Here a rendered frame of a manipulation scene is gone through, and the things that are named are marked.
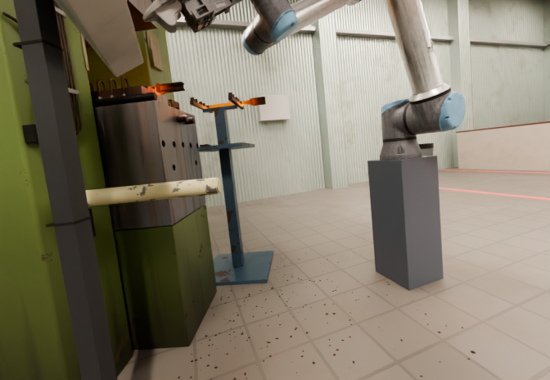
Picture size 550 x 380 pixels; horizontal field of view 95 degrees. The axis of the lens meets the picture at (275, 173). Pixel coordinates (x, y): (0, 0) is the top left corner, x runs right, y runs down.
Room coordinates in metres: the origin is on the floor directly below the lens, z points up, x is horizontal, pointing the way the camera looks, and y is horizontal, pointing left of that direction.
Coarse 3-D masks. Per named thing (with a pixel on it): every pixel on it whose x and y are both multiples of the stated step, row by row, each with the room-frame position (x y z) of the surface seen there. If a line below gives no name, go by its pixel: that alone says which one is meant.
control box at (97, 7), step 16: (64, 0) 0.37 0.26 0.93; (80, 0) 0.37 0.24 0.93; (96, 0) 0.39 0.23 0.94; (112, 0) 0.41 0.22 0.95; (80, 16) 0.40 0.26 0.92; (96, 16) 0.42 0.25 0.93; (112, 16) 0.44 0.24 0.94; (128, 16) 0.47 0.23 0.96; (80, 32) 0.61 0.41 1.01; (96, 32) 0.45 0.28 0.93; (112, 32) 0.48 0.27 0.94; (128, 32) 0.51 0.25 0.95; (96, 48) 0.52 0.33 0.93; (112, 48) 0.53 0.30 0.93; (128, 48) 0.57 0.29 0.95; (112, 64) 0.58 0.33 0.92; (128, 64) 0.63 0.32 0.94
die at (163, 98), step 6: (102, 90) 0.94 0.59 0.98; (108, 90) 0.94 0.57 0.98; (114, 90) 0.94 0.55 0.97; (120, 90) 0.94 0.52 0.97; (126, 90) 0.93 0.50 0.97; (132, 90) 0.93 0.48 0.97; (138, 90) 0.93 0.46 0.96; (144, 90) 0.95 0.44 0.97; (150, 90) 0.99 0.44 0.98; (96, 96) 0.94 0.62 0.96; (102, 96) 0.94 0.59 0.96; (108, 96) 0.94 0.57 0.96; (114, 96) 0.94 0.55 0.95; (162, 96) 1.09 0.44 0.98; (162, 102) 1.08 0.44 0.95
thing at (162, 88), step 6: (156, 84) 1.03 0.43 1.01; (162, 84) 1.04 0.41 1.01; (168, 84) 1.04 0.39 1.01; (174, 84) 1.05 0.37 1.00; (180, 84) 1.05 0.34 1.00; (156, 90) 1.03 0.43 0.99; (162, 90) 1.04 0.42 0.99; (168, 90) 1.04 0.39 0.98; (174, 90) 1.04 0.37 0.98; (180, 90) 1.05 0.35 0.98
